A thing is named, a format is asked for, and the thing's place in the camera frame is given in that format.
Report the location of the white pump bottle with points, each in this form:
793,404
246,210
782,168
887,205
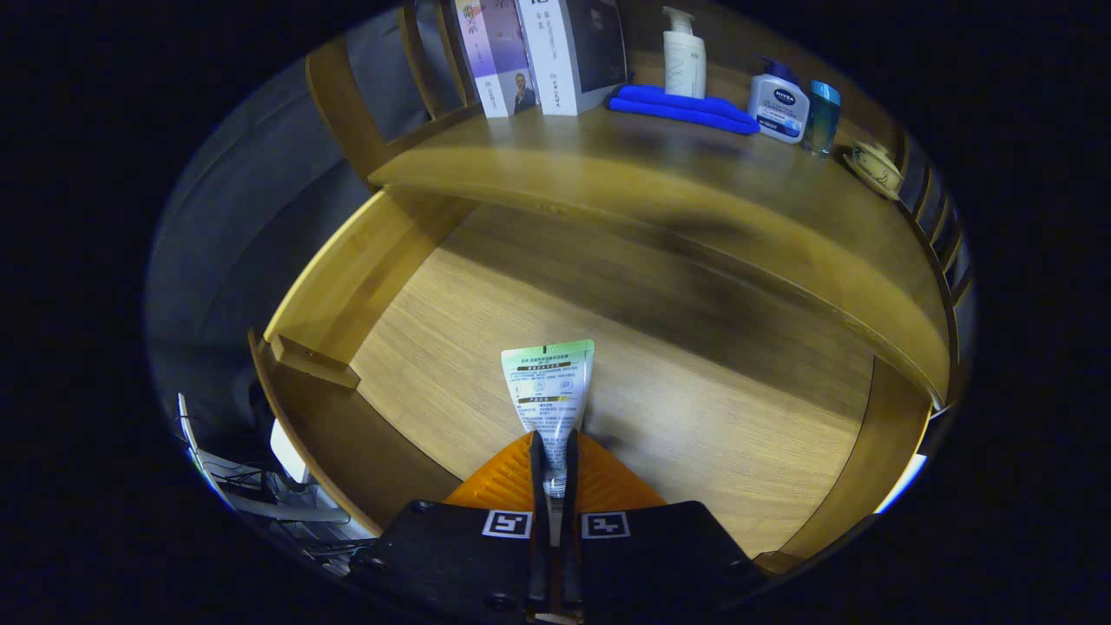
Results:
684,65

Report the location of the wooden drawer with black knob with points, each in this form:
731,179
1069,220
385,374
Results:
651,382

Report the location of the blue folded cloth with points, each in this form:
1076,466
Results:
677,106

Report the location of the white bottle with blue cap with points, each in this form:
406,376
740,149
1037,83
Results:
779,104

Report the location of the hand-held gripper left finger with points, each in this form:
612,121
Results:
537,473

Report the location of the brown wooden cabinet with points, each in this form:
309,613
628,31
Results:
347,113

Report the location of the white squeeze tube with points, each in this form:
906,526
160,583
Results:
548,391

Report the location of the white flat panel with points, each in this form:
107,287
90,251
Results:
903,486

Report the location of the beige lidded teacup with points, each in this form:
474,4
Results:
872,165

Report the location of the teal bottle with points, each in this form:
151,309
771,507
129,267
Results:
822,117

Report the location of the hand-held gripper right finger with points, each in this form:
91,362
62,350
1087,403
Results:
574,473

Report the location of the purple book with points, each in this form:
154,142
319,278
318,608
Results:
495,52

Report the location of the thick white book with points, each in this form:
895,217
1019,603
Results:
555,61

